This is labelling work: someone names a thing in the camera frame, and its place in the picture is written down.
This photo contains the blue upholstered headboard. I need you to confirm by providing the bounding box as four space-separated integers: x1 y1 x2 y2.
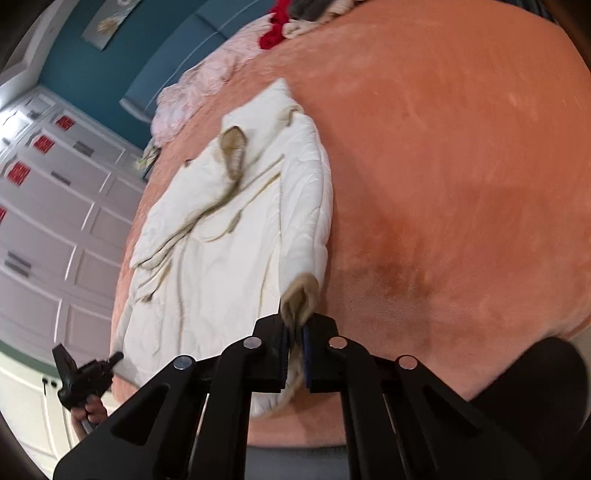
119 0 274 123

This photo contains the framed wall picture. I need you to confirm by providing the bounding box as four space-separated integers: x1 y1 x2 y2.
81 0 140 51

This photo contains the red garment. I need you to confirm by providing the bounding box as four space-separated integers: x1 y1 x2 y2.
259 0 290 50

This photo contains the dark grey knit garment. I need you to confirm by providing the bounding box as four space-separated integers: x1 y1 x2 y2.
288 0 337 22

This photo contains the cream quilted coat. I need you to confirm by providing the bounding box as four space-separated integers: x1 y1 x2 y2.
111 77 335 418

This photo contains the person's left hand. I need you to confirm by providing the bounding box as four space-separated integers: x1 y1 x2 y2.
70 395 108 429

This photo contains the bedside table with clutter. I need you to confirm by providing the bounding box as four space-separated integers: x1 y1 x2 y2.
134 139 161 182

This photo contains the white panelled wardrobe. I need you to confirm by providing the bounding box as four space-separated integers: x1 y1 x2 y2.
0 87 145 363

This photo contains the beige folded garment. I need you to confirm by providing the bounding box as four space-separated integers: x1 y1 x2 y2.
281 0 359 39

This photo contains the orange plush bedspread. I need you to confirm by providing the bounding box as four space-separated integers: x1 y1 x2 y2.
109 0 591 447

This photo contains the pink floral quilt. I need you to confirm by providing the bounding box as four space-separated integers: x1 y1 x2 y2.
150 14 271 148

